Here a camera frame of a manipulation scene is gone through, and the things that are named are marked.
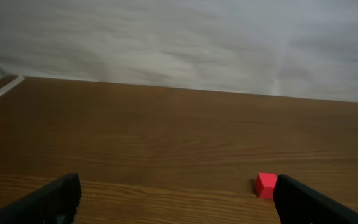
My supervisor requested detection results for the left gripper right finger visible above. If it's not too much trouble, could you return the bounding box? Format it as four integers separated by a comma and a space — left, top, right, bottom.
272, 174, 358, 224

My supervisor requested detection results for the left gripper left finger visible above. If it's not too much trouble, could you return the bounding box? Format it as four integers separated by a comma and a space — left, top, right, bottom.
0, 172, 83, 224

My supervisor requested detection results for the red cube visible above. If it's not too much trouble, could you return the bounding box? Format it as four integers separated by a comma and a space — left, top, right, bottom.
254, 172, 278, 200

